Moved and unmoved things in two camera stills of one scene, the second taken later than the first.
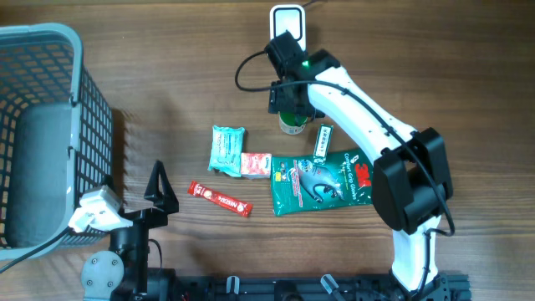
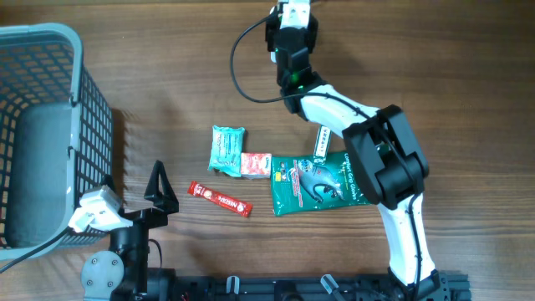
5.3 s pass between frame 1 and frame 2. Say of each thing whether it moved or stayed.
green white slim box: stayed
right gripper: moved
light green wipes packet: stayed
